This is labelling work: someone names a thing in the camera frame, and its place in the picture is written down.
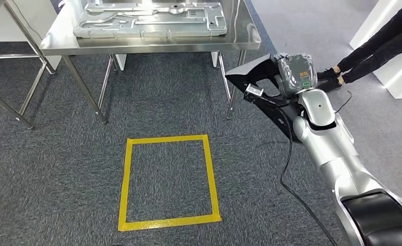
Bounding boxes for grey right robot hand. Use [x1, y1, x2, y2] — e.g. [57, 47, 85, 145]
[274, 53, 319, 99]

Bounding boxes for black plastic frame part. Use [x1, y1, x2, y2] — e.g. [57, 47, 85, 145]
[225, 53, 305, 144]

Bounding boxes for steel workbench table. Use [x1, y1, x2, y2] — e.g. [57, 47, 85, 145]
[39, 0, 263, 125]

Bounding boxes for person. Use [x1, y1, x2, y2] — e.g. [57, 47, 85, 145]
[316, 0, 402, 93]

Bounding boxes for stamped metal panel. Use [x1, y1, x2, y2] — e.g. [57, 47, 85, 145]
[73, 2, 228, 39]

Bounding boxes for yellow floor tape square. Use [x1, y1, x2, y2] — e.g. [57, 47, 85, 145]
[117, 134, 222, 233]

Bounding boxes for white cabinet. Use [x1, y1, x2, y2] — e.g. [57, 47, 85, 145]
[0, 0, 62, 70]

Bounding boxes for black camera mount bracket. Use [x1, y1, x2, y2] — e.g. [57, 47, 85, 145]
[244, 91, 302, 107]

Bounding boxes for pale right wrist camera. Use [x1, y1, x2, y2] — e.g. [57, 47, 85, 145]
[245, 84, 265, 97]

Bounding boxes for thin black cable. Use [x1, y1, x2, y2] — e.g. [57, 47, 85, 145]
[334, 90, 353, 114]

